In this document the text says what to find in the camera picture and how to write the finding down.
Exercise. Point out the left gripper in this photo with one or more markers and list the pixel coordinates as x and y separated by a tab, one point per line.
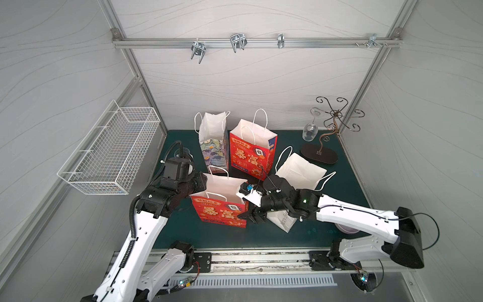
198	181

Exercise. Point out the red paper bag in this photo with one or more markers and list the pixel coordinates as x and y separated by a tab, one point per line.
218	203
252	148

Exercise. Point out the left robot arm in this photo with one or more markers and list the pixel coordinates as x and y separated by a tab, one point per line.
149	214

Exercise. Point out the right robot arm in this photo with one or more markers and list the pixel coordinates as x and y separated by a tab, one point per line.
389	234

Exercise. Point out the floral paper bag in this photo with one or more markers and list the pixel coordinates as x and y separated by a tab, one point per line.
213	140

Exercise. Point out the wine glass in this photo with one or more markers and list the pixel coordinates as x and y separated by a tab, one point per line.
310	131

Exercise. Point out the pink bowl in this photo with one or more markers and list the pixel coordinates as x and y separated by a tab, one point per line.
346	230

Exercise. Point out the white vent grille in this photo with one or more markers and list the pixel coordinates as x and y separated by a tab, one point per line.
264	281

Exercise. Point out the leftmost metal hook clamp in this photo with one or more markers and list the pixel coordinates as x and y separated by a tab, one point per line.
198	49

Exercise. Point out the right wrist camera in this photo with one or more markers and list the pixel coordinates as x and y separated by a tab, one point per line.
249	193

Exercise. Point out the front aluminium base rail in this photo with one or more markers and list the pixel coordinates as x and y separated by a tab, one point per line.
226	262

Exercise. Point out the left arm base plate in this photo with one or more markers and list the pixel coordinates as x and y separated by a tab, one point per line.
202	261

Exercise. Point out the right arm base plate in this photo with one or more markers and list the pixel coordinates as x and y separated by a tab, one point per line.
321	260

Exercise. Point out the white wire basket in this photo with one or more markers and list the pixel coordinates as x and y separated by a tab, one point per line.
107	160

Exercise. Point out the horizontal aluminium rail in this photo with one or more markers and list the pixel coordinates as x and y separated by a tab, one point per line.
252	43

